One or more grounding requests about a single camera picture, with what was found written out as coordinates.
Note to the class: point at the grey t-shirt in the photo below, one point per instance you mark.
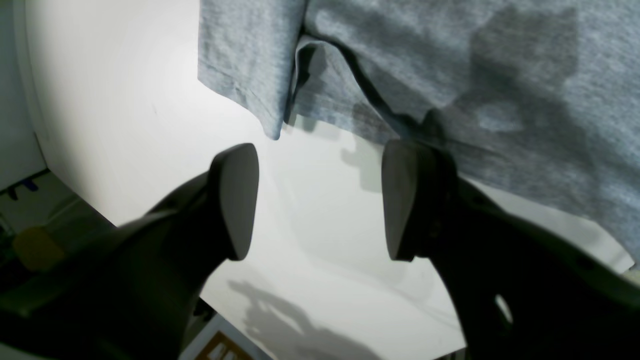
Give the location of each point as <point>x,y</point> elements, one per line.
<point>538,98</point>

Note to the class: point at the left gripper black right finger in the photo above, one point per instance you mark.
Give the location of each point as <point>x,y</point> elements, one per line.
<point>520,292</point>

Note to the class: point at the image left gripper black left finger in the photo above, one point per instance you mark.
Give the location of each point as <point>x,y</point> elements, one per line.
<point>129,294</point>

